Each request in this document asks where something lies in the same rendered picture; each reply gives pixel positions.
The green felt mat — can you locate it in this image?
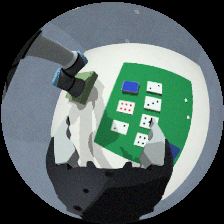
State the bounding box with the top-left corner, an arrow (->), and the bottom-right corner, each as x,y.
94,62 -> 193,166

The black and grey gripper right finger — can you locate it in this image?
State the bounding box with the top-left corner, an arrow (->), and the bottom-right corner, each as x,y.
139,118 -> 174,196

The white playing card with red pips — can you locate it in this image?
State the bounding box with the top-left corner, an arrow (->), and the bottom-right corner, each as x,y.
117,100 -> 135,115

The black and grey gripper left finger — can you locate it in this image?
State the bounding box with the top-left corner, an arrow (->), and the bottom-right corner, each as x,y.
46,116 -> 80,195

